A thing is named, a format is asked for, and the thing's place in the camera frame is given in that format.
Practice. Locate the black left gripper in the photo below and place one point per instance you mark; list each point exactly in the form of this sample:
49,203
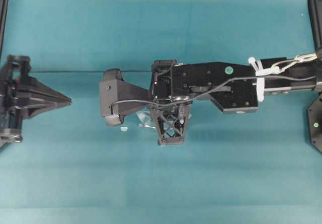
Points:
34,97

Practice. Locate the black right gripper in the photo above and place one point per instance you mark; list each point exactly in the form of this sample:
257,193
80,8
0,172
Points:
170,118

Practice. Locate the silver zip bag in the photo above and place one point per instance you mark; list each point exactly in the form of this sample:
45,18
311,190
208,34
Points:
145,119

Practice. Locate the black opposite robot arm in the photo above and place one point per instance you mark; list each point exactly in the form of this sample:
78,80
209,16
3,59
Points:
232,88

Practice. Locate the white zip tie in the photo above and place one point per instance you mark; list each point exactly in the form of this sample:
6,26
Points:
261,72

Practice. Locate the small white tape piece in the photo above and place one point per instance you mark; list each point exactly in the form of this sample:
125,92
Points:
124,128

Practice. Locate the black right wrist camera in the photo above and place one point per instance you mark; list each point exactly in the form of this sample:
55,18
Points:
119,98

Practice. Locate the black left frame rail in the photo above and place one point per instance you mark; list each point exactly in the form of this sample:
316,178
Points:
3,16

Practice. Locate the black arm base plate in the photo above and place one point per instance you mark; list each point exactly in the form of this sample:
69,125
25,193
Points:
314,123

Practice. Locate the black aluminium frame rail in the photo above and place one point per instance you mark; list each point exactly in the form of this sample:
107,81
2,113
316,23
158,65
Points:
314,8

